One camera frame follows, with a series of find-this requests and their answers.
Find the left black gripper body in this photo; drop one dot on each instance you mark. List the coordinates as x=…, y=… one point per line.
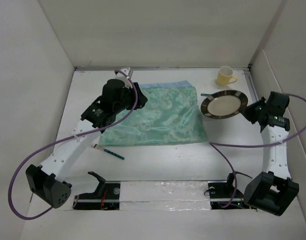
x=130, y=98

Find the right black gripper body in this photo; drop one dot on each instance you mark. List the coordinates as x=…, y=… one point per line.
x=252, y=111

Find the dark rimmed cream plate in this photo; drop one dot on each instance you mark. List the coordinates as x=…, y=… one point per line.
x=224, y=104

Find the green patterned cloth napkin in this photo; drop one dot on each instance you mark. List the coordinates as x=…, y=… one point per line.
x=170, y=116

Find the yellow cup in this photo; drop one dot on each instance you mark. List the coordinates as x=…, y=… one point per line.
x=225, y=76

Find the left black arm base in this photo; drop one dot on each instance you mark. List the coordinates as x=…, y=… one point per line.
x=105, y=197

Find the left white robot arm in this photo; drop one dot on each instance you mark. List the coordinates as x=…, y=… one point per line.
x=48, y=180

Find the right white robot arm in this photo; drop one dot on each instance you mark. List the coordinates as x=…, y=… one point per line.
x=273, y=190

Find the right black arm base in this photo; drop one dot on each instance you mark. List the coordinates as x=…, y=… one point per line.
x=222, y=197

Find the silver table knife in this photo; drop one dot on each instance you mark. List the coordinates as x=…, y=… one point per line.
x=205, y=94

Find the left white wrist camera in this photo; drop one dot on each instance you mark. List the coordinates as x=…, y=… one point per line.
x=123, y=75

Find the fork with teal handle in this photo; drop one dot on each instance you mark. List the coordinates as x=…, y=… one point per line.
x=96, y=146

